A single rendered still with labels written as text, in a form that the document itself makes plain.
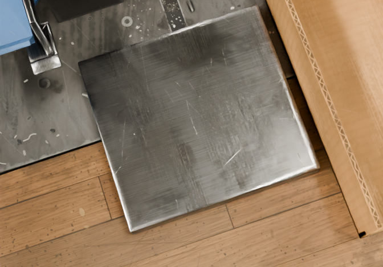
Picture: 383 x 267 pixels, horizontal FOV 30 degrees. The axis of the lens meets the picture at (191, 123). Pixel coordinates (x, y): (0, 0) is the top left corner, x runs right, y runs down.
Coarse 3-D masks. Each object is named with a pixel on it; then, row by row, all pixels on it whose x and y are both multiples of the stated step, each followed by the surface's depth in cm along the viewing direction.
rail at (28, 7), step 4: (24, 0) 58; (28, 0) 58; (32, 0) 60; (24, 4) 58; (28, 4) 58; (32, 4) 59; (28, 8) 57; (32, 8) 58; (28, 12) 57; (32, 12) 57; (36, 12) 60; (28, 16) 57; (32, 16) 57; (36, 16) 59; (28, 20) 57; (32, 20) 57; (36, 20) 58
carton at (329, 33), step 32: (288, 0) 59; (320, 0) 66; (352, 0) 66; (288, 32) 62; (320, 32) 65; (352, 32) 65; (320, 64) 64; (352, 64) 64; (320, 96) 58; (352, 96) 63; (320, 128) 62; (352, 128) 63; (352, 160) 55; (352, 192) 58
